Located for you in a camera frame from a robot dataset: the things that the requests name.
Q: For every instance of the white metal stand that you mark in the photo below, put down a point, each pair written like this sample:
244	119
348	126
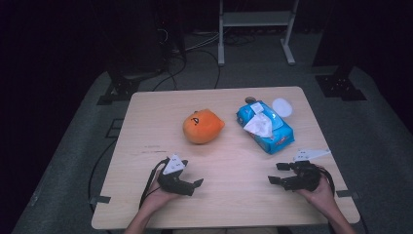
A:
256	18

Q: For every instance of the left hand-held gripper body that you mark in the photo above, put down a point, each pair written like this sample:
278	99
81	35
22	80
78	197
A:
173	165

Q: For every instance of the person's right hand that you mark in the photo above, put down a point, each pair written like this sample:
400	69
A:
321	195

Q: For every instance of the white round lid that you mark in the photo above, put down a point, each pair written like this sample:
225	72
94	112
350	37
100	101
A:
281	107

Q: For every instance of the orange plush toy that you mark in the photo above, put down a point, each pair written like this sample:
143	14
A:
203	127

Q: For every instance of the dark floor plate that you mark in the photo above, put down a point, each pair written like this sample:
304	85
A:
114	128

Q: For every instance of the blue wet wipes pack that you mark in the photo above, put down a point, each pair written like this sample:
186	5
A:
277	136

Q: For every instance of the black stand with base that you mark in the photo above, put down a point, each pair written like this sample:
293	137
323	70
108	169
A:
341	86
123	86

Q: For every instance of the black tape strip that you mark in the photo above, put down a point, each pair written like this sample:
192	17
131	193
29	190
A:
99	199
347	194

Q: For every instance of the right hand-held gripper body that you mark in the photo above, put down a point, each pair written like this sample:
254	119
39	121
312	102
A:
303	177

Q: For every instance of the small dark round object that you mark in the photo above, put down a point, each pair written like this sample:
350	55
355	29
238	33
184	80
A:
250	99

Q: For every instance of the white wet wipe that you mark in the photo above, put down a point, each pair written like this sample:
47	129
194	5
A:
259	125

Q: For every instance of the person's left hand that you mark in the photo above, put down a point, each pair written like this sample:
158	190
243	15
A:
159	197

